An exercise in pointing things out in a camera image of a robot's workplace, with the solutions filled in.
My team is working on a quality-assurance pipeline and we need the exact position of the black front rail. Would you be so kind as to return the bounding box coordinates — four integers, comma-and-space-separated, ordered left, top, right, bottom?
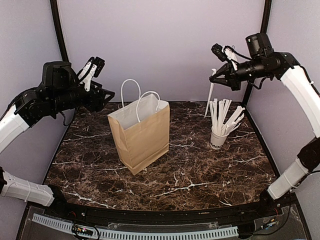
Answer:
44, 196, 290, 226

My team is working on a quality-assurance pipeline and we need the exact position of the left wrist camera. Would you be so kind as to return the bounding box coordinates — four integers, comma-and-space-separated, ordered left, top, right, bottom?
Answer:
77, 56, 105, 92

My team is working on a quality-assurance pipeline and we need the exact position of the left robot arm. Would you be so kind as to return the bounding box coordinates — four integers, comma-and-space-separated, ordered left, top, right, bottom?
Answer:
0, 57, 115, 218

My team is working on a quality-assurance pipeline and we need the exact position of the left black frame post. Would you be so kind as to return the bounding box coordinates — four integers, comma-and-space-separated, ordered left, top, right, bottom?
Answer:
49, 0, 69, 62

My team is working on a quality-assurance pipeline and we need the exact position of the right black frame post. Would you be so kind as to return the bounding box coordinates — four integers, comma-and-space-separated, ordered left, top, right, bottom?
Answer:
242, 0, 272, 107

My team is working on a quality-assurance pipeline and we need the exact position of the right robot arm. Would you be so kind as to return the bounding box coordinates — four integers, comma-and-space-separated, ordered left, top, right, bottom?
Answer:
209, 33, 320, 217

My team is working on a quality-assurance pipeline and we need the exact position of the white slotted cable duct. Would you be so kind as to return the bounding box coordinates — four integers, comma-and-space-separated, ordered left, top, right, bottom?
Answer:
31, 213, 239, 240

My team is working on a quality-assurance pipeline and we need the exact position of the brown paper bag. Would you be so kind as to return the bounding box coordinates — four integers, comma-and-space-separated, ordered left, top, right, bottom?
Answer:
107, 79, 170, 175

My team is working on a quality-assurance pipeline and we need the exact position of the small circuit board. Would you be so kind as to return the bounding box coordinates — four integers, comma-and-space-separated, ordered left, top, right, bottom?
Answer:
71, 224, 94, 237

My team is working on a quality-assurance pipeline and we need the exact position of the straw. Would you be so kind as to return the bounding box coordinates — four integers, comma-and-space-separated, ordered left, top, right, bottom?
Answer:
209, 98, 220, 134
220, 99, 232, 134
222, 106, 245, 135
204, 68, 217, 117

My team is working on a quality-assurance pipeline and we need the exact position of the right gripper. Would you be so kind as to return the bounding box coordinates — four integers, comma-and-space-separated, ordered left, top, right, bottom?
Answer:
209, 58, 272, 91

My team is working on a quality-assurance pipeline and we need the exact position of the white cup holding straws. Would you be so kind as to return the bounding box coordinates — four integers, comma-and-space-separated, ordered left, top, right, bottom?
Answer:
209, 126, 229, 150

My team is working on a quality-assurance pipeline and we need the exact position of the black frame post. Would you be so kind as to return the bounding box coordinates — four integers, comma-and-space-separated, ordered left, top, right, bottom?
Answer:
49, 0, 69, 62
242, 0, 272, 107

